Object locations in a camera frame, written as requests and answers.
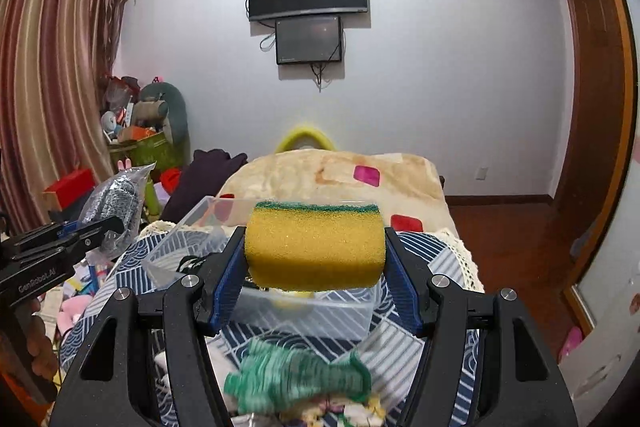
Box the silver scrubbers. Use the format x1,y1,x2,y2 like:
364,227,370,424
78,162,155,259

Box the yellow green sponge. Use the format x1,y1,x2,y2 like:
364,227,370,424
244,202,385,291

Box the person left hand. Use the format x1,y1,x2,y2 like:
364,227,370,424
26,299,58,381

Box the clear plastic storage bin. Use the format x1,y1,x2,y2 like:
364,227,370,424
142,196,385,341

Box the red box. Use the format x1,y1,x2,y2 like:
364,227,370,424
42,168,96,211

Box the green knitted cloth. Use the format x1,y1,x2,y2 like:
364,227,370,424
224,339,372,414

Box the green bottle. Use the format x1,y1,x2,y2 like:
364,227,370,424
144,178,162,219

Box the dark purple garment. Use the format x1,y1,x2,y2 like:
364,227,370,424
160,148,248,223

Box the pink rabbit toy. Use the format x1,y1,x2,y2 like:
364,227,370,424
116,157,132,172

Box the green storage box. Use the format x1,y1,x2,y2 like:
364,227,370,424
107,133,184,172

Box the yellow hoop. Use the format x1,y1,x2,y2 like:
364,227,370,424
274,124,335,154

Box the grey green plush toy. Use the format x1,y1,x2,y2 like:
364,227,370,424
131,82,188,144

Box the beige patterned blanket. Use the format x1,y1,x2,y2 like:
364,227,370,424
218,148,458,236

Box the striped brown curtain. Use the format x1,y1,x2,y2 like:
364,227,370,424
1,0,125,232

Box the wooden wardrobe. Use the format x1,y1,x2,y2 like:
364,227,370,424
554,0,637,284

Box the small wall monitor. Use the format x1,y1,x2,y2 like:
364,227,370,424
276,15,343,65

